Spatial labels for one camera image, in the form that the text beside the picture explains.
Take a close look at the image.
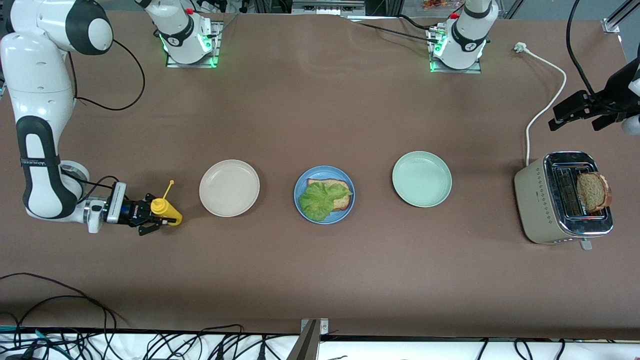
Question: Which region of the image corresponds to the yellow squeeze bottle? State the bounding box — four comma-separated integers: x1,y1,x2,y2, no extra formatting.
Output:
150,180,184,227

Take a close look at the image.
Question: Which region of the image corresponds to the green lettuce leaf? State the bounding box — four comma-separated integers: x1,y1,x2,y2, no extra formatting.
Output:
298,181,354,223

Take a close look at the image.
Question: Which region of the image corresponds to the brown bread slice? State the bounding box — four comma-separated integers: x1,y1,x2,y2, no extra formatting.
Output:
576,171,613,214
306,178,352,212

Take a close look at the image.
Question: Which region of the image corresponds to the beige plate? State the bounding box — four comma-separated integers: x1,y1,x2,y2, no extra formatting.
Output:
199,159,261,218

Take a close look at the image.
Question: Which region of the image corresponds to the light green plate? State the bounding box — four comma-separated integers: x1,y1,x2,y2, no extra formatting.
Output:
392,151,453,208

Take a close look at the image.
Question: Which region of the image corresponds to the blue plate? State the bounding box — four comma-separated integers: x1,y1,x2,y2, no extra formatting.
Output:
293,165,356,225

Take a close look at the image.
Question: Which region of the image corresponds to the aluminium corner profile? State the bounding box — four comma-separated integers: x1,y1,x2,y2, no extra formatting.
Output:
601,0,640,34

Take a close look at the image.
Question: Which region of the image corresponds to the beige chrome-top toaster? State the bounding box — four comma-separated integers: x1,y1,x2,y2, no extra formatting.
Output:
514,151,615,251

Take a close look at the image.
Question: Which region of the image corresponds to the grey metal box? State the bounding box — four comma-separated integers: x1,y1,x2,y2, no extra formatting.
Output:
291,0,367,17

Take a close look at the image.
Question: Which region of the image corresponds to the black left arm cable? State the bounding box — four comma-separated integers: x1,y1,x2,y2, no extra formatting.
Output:
566,0,598,98

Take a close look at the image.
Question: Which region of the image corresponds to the white toaster power cord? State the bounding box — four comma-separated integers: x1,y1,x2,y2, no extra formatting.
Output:
513,42,568,167

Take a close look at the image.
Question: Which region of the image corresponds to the looped black floor cable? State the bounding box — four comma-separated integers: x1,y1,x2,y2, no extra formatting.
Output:
14,295,118,332

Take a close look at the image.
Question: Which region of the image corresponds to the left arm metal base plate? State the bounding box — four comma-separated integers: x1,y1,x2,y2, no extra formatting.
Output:
428,25,483,74

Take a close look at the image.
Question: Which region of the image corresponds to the long black floor cable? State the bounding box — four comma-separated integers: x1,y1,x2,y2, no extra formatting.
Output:
0,272,128,331

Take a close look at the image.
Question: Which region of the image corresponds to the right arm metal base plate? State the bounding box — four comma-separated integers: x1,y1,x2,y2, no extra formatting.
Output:
166,20,222,69

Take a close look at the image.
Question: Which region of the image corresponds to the aluminium camera post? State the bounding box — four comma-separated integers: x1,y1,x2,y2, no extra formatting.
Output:
286,318,330,360

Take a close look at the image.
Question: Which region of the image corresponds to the black cable behind table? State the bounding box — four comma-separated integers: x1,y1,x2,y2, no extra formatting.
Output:
347,14,441,45

